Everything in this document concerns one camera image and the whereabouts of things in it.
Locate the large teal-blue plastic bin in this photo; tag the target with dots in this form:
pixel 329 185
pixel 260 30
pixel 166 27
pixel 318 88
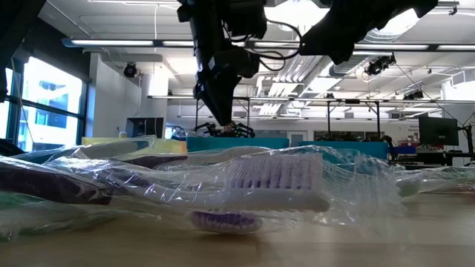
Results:
pixel 352 149

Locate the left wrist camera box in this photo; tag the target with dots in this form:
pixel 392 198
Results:
pixel 237 63

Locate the long ceiling light bar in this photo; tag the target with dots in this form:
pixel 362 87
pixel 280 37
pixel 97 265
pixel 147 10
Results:
pixel 111 42

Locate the small teal plastic bin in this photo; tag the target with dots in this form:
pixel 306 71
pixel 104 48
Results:
pixel 237 144

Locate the white ceiling light panel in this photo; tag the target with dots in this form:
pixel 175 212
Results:
pixel 282 16

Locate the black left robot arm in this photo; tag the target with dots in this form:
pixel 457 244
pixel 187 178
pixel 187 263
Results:
pixel 18 29

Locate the white toothbrush purple bristles wrapped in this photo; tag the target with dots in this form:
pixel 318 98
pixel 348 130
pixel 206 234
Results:
pixel 274 174

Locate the black background desk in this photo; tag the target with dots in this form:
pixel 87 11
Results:
pixel 438 157

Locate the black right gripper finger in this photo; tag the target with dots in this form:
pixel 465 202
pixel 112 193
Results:
pixel 334 41

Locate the large glass window wall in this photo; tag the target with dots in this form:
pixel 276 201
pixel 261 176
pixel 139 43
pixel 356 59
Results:
pixel 52 92

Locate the green white toothbrush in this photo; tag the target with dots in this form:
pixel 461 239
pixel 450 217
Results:
pixel 408 189

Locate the white ceiling pipe bundle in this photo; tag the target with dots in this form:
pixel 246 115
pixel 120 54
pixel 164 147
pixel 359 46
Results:
pixel 297 70

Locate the black monitor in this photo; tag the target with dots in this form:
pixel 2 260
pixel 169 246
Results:
pixel 144 128
pixel 438 130

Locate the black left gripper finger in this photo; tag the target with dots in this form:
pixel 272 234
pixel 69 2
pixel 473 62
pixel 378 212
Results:
pixel 224 107

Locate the thin hanging light strip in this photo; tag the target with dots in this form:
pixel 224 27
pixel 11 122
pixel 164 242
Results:
pixel 170 97

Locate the yellow plastic bin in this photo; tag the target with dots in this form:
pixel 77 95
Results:
pixel 172 147

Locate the white blue wrapped toothbrush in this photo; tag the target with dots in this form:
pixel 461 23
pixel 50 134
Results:
pixel 111 148

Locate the black ceiling spotlight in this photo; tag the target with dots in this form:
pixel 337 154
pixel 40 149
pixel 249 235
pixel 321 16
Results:
pixel 413 95
pixel 130 70
pixel 375 67

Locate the background black robot arm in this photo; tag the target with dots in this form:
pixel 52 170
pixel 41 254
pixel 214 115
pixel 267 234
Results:
pixel 389 142
pixel 208 130
pixel 245 131

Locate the dark purple wrapped toothbrush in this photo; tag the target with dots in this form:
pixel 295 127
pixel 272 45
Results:
pixel 44 183

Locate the blue background crate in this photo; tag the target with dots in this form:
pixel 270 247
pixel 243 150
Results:
pixel 406 149

